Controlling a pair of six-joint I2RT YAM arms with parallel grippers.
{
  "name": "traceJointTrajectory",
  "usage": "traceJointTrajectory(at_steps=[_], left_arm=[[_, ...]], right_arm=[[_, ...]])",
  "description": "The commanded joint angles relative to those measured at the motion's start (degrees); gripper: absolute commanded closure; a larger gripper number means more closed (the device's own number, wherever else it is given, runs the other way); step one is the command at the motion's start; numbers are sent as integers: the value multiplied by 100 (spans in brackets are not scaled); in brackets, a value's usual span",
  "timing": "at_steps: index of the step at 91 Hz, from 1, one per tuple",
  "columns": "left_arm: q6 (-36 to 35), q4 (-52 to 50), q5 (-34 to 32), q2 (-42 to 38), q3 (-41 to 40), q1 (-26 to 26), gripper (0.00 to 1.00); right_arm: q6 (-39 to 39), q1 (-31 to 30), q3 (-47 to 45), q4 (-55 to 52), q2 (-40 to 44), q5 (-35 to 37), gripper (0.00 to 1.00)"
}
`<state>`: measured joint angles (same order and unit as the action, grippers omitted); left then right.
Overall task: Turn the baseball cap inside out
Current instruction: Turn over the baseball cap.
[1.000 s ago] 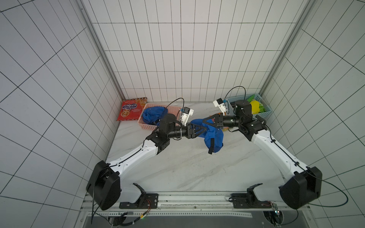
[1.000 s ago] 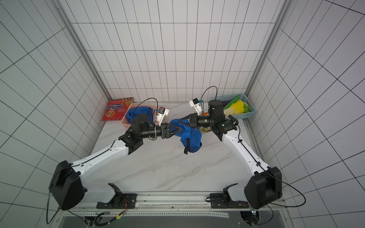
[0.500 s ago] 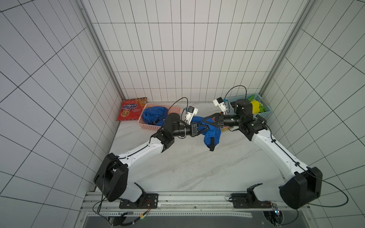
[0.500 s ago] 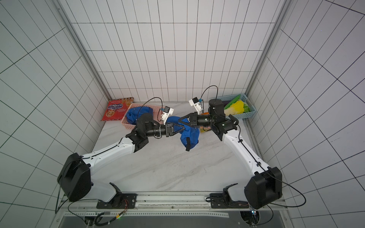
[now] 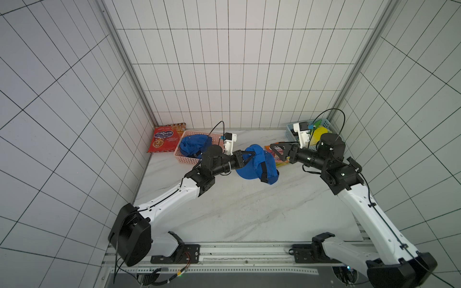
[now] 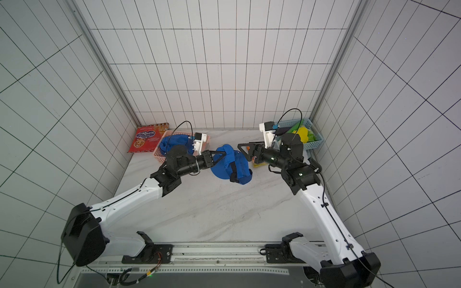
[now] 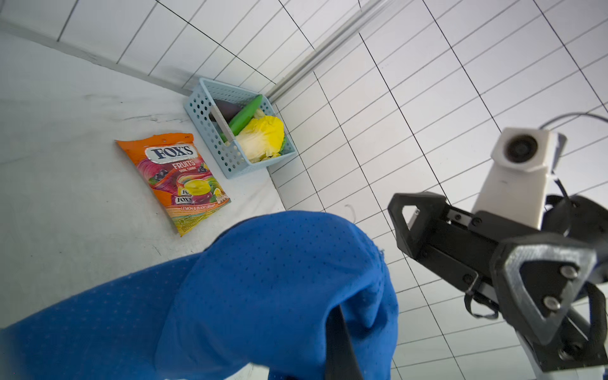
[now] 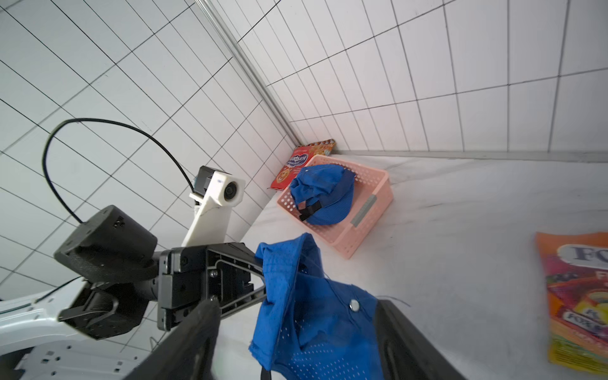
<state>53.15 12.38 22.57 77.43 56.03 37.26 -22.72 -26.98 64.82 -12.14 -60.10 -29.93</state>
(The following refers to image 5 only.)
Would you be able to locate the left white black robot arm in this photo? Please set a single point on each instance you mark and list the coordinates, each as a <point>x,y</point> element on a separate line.
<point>132,233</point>

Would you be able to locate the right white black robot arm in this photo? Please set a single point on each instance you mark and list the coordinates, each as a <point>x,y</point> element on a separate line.
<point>396,263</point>

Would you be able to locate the blue baseball cap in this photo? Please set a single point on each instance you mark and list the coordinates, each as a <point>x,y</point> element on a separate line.
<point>261,166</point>

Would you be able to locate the green toy cucumber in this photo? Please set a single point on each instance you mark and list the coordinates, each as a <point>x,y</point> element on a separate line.
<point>317,124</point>

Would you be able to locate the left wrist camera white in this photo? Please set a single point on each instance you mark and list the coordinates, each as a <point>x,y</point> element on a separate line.
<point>229,139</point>

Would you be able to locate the pink plastic basket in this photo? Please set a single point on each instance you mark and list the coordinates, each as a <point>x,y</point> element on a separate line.
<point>182,158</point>

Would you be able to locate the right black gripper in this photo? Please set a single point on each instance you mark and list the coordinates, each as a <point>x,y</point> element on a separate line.
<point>292,153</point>

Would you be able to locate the red cookie snack bag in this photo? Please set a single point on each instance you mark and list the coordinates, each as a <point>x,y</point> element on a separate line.
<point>166,138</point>

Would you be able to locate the aluminium mounting rail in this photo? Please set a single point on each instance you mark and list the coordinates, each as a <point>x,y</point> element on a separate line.
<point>217,257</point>

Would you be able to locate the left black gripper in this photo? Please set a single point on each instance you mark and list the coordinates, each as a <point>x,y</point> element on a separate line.
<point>238,155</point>

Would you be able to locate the light blue plastic basket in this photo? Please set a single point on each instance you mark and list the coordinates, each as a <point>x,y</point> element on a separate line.
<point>293,137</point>

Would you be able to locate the orange Fox's candy bag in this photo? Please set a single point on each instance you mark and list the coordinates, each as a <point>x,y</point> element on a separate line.
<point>278,161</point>

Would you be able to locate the yellow toy cabbage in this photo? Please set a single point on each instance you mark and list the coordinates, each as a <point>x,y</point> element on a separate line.
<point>316,136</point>

